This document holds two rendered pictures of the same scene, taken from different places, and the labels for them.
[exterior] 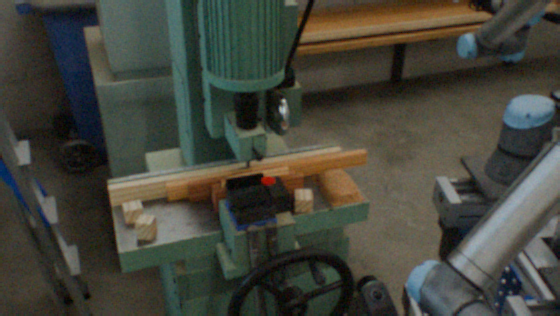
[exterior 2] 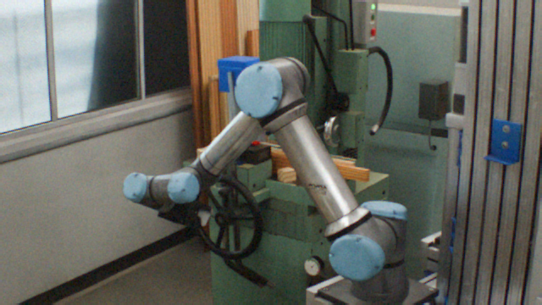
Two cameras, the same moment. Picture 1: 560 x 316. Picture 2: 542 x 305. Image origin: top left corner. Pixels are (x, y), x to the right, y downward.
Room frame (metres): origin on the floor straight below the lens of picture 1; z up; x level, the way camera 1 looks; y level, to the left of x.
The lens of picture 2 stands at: (-0.22, -1.84, 1.61)
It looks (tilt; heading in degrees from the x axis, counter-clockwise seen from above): 15 degrees down; 54
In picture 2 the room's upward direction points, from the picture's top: straight up
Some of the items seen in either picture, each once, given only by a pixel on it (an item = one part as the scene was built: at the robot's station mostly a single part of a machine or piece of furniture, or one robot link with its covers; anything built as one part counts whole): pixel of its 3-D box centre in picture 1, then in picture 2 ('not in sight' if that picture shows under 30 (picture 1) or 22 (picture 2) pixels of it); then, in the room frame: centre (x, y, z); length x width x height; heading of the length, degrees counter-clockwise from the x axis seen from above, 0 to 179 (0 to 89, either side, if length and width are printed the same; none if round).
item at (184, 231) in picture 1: (246, 220); (258, 180); (1.09, 0.09, 0.87); 0.61 x 0.30 x 0.06; 110
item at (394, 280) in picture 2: not in sight; (380, 272); (0.91, -0.71, 0.87); 0.15 x 0.15 x 0.10
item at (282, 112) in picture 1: (278, 114); (334, 130); (1.36, 0.02, 1.02); 0.12 x 0.03 x 0.12; 20
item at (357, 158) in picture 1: (271, 173); (300, 163); (1.22, 0.03, 0.92); 0.54 x 0.02 x 0.04; 110
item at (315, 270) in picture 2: (367, 288); (314, 267); (1.09, -0.22, 0.65); 0.06 x 0.04 x 0.08; 110
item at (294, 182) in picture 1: (259, 192); (270, 163); (1.12, 0.06, 0.93); 0.22 x 0.01 x 0.06; 110
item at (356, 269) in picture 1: (354, 290); (325, 279); (1.16, -0.20, 0.58); 0.12 x 0.08 x 0.08; 20
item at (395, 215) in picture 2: not in sight; (382, 230); (0.90, -0.71, 0.98); 0.13 x 0.12 x 0.14; 27
